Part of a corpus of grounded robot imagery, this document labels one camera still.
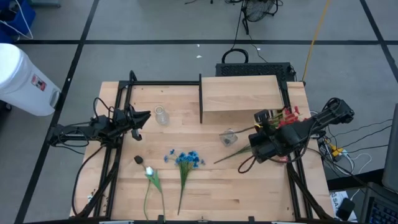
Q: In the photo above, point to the black floor fan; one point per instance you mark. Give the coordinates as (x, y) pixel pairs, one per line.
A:
(258, 11)

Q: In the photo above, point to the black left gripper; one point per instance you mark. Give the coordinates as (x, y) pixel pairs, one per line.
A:
(127, 121)

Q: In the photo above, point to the large computer monitor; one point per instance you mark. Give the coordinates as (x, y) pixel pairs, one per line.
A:
(392, 155)

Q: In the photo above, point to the small black flower bud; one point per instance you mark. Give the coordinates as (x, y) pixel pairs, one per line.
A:
(138, 160)

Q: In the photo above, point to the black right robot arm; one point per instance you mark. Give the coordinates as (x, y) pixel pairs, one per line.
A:
(329, 116)

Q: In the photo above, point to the blue artificial flower bunch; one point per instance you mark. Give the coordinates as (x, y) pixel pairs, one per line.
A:
(186, 159)

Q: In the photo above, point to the white trash bin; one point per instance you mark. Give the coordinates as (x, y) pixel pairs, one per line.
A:
(18, 81)

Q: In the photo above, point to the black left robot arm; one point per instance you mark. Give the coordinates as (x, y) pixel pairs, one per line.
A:
(99, 127)

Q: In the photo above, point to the black computer keyboard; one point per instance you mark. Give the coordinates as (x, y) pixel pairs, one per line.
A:
(382, 214)

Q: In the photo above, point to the yellow power plug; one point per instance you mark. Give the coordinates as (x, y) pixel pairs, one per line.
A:
(336, 152)

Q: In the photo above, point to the small black device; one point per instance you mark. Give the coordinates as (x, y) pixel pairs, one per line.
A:
(345, 209)

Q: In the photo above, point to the blue storage bin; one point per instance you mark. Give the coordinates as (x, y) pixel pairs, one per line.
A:
(26, 15)

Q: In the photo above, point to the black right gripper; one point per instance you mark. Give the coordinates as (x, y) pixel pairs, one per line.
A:
(267, 146)

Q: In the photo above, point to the light wooden shelf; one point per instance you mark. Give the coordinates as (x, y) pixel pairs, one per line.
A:
(239, 93)

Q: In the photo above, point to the clear glass vase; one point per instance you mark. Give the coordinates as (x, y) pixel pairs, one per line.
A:
(228, 139)
(162, 117)

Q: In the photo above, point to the white artificial tulip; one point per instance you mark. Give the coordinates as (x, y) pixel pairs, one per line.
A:
(154, 179)

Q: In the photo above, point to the white printed paper sheet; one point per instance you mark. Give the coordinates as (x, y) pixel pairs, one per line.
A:
(335, 198)

